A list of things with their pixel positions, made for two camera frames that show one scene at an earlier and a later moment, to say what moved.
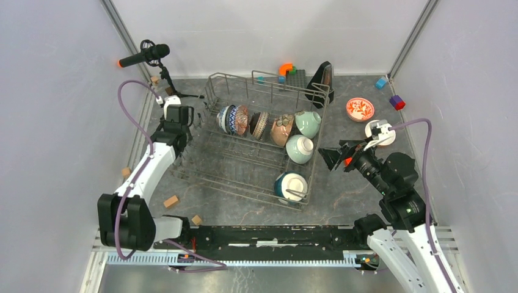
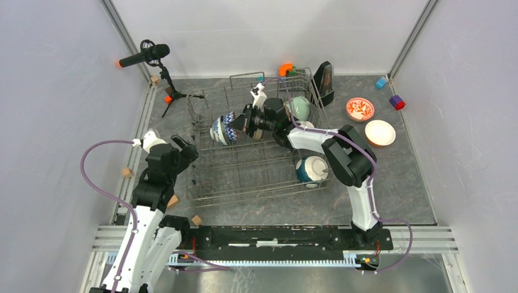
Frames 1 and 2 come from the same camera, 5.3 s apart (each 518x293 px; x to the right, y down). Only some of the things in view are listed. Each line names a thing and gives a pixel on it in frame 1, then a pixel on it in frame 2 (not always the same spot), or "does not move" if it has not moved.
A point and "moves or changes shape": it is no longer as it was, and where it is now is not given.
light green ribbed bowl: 299,148 → 306,124
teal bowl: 291,180 → 311,168
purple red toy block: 397,102 does not move
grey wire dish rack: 256,135 moves or changes shape
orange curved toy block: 282,69 does not move
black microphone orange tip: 150,52 does not move
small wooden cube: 126,172 does not move
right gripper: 331,156 → 239,122
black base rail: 262,240 does not move
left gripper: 189,131 → 188,151
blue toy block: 381,82 does not move
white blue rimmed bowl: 222,118 → 216,132
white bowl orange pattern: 359,109 does not move
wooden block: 170,201 does not move
